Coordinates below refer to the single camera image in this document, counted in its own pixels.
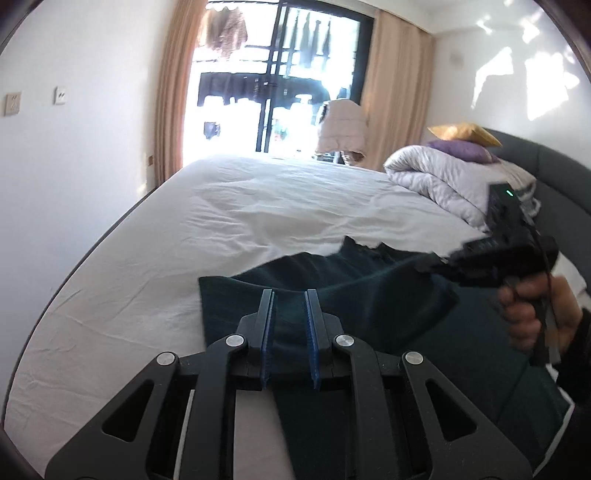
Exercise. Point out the left beige curtain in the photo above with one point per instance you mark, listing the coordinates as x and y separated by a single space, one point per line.
172 89

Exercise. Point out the folded grey duvet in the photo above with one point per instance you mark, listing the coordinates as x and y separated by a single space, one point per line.
458 186

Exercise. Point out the white wall socket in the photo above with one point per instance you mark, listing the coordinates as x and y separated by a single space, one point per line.
12 104

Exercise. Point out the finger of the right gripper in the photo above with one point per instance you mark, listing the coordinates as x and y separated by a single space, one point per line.
432 265
475 248

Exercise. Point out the right hand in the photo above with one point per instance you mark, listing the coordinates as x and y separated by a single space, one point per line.
524 325

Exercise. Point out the black framed balcony door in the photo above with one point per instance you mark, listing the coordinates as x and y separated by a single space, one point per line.
252 102

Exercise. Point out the beige curtain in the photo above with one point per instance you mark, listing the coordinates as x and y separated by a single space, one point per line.
172 89
397 87

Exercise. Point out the right beige curtain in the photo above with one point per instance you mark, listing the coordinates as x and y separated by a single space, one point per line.
397 87

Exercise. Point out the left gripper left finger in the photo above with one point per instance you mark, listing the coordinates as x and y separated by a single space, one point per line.
176 417

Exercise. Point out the dark hanging trousers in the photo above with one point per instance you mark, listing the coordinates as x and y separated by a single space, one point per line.
307 42

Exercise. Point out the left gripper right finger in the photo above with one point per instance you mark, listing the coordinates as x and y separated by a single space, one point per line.
404 417

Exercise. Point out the patterned hanging blouse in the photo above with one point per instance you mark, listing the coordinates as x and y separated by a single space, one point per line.
226 31

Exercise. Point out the yellow pillow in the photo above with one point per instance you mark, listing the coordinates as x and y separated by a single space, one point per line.
465 131

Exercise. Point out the purple pillow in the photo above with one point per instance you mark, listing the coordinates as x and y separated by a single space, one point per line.
465 150

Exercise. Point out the beige puffer vest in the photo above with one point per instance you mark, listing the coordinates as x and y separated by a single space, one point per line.
343 129

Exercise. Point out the dark green knit sweater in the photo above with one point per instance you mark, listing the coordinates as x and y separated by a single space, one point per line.
381 297

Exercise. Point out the white bed sheet mattress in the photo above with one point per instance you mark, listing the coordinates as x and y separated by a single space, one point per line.
137 294

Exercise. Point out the dark grey headboard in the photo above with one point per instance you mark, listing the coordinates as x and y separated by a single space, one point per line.
563 187

